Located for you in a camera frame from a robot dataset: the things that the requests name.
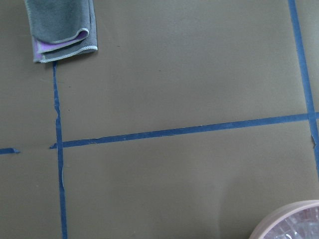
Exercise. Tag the grey purple folded cloth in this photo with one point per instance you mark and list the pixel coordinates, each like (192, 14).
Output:
(61, 28)

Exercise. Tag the pink bowl of ice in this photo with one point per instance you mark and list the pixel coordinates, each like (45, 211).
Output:
(298, 220)

